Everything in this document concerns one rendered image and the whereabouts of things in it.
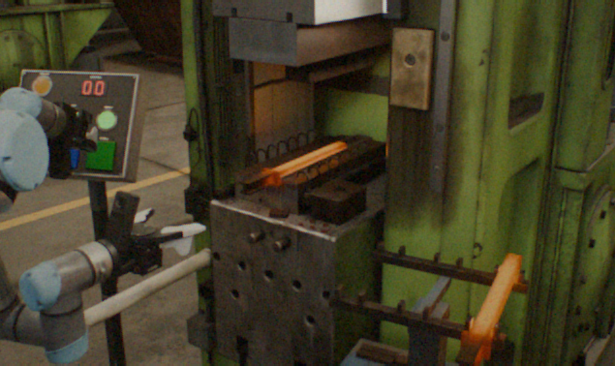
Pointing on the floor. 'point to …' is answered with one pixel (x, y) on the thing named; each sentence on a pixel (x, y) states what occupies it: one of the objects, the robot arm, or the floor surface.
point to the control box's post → (104, 282)
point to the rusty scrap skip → (154, 27)
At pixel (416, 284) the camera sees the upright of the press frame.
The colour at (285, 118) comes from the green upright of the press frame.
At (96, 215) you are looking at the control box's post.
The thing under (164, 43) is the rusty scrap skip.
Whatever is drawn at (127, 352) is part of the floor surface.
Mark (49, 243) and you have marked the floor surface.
